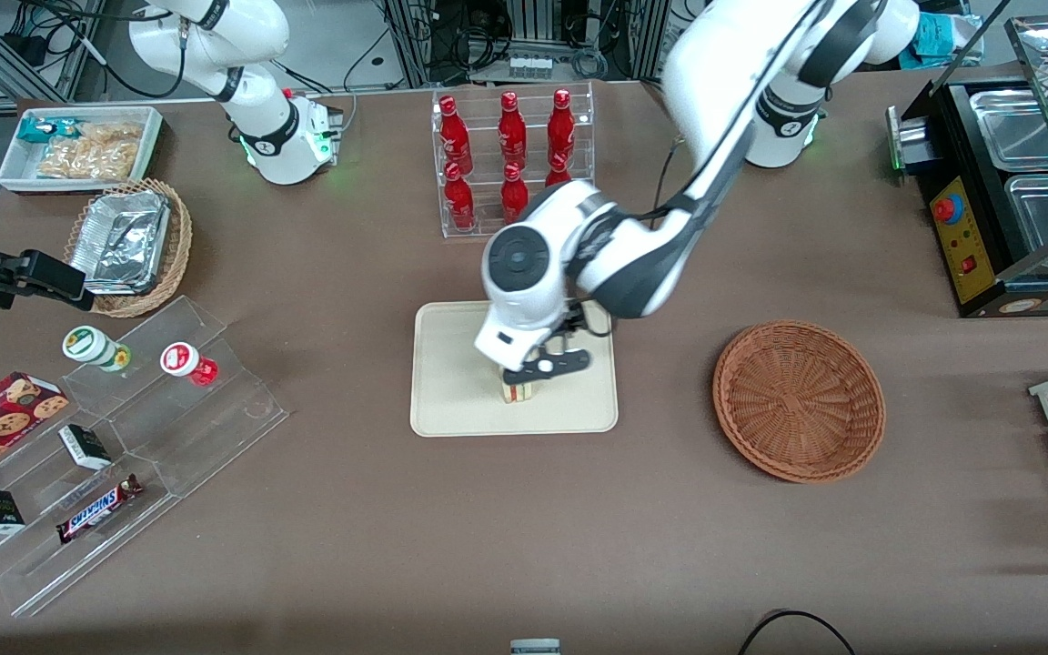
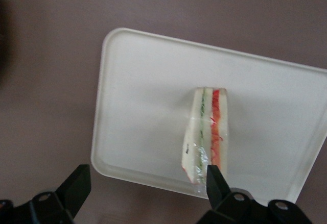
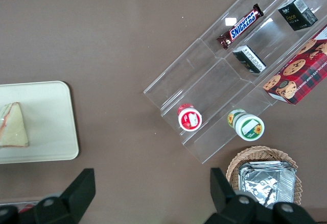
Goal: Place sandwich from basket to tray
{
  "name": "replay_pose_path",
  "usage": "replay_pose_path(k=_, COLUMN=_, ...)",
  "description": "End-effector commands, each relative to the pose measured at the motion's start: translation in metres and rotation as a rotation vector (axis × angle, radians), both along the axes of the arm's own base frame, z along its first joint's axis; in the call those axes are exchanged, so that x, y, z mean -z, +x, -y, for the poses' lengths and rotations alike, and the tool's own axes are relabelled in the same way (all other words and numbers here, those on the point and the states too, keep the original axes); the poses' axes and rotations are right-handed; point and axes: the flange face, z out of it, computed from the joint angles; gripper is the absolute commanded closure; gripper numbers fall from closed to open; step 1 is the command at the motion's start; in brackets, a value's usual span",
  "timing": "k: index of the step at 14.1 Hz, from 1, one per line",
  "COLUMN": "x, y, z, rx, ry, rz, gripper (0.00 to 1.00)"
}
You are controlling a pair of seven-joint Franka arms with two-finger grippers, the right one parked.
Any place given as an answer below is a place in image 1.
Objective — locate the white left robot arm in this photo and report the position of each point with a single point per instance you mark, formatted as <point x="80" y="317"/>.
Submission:
<point x="724" y="73"/>

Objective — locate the red emergency stop button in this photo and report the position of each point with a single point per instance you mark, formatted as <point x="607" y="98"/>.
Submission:
<point x="947" y="209"/>

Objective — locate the brown wicker basket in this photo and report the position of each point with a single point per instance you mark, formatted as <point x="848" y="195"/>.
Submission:
<point x="797" y="400"/>

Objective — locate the red lid cup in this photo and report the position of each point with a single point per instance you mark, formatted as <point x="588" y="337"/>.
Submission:
<point x="183" y="359"/>

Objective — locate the red cola bottle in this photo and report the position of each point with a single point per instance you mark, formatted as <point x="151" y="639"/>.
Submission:
<point x="456" y="136"/>
<point x="559" y="171"/>
<point x="513" y="193"/>
<point x="512" y="132"/>
<point x="459" y="202"/>
<point x="561" y="127"/>

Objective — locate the green lid cup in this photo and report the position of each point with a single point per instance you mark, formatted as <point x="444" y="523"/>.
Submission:
<point x="87" y="346"/>

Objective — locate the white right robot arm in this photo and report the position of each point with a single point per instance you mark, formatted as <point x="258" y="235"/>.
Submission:
<point x="251" y="118"/>

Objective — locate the white connector strip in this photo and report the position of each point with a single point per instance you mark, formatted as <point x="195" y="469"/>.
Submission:
<point x="529" y="66"/>

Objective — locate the teal snack packet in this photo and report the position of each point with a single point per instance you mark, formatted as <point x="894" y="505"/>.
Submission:
<point x="42" y="129"/>

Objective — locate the clear acrylic bottle rack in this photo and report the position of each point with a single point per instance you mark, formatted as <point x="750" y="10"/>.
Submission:
<point x="488" y="118"/>

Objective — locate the Snickers chocolate bar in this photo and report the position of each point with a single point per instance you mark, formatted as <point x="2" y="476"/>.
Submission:
<point x="98" y="509"/>

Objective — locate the small grey device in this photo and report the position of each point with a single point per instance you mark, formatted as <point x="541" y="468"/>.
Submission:
<point x="535" y="648"/>

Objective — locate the light wicker basket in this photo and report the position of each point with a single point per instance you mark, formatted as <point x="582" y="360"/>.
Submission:
<point x="180" y="246"/>

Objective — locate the black power adapter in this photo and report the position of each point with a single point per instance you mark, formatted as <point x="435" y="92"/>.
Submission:
<point x="25" y="44"/>

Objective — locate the clear bag of crackers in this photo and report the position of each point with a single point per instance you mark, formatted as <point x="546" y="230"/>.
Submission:
<point x="87" y="162"/>
<point x="115" y="133"/>

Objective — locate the clear acrylic stepped shelf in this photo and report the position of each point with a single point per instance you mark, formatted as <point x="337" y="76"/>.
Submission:
<point x="215" y="428"/>

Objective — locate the teal cloth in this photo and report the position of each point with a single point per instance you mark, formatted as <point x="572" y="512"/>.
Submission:
<point x="942" y="41"/>

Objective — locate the white rectangular snack tray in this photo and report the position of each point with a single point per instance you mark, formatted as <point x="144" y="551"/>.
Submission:
<point x="19" y="173"/>

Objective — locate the beige plastic tray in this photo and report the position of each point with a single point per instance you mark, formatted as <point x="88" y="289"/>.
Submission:
<point x="451" y="382"/>

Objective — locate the stack of foil containers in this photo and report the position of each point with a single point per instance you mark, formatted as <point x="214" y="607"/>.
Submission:
<point x="124" y="241"/>

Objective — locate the black food warmer appliance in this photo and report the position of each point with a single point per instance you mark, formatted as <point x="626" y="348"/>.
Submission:
<point x="952" y="173"/>

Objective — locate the triangular sandwich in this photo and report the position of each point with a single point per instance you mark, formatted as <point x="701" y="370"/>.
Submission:
<point x="518" y="391"/>

